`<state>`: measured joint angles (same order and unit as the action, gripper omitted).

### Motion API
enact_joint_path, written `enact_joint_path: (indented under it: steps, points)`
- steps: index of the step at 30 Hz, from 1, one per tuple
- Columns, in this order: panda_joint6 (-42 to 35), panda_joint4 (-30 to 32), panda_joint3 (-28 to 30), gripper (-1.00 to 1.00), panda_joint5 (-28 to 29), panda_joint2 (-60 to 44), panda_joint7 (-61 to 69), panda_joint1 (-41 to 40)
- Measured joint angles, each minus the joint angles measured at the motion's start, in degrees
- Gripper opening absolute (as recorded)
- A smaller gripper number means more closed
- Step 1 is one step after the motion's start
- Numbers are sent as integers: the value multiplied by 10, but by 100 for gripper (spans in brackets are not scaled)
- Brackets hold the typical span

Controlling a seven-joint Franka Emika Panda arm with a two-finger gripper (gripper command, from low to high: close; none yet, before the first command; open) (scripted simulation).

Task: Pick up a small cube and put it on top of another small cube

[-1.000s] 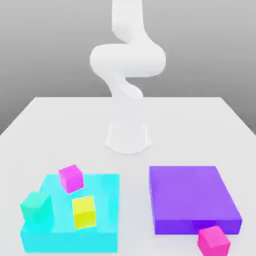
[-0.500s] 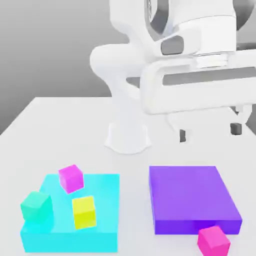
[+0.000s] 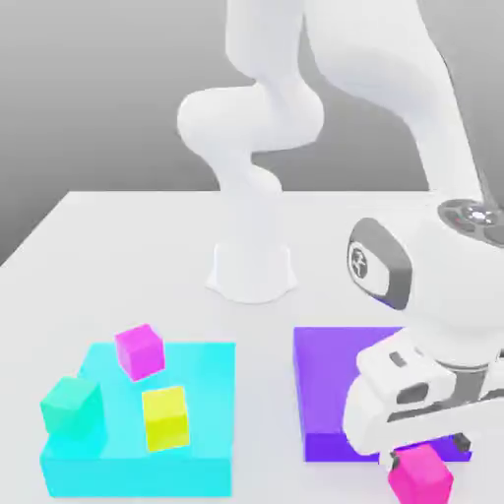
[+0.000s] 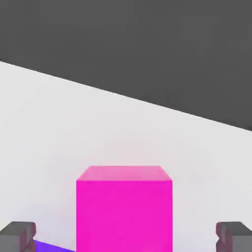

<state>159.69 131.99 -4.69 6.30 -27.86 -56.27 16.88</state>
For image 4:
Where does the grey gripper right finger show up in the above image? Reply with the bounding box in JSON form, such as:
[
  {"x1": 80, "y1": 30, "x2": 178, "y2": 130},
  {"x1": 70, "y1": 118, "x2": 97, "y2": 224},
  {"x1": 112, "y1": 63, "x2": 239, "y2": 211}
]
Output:
[{"x1": 216, "y1": 221, "x2": 252, "y2": 252}]

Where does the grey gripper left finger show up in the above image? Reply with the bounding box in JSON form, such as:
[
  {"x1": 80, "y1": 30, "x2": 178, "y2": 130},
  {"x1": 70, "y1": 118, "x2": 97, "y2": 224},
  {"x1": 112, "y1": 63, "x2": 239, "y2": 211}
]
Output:
[{"x1": 0, "y1": 221, "x2": 37, "y2": 252}]

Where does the small magenta cube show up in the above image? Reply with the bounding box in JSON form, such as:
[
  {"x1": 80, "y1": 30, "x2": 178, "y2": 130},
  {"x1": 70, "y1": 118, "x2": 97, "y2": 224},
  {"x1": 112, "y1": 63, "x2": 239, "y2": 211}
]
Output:
[{"x1": 76, "y1": 165, "x2": 173, "y2": 252}]

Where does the large purple box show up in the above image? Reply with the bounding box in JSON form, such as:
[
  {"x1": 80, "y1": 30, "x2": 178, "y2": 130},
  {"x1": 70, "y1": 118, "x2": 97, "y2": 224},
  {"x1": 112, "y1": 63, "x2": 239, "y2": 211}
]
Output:
[{"x1": 32, "y1": 240, "x2": 77, "y2": 252}]

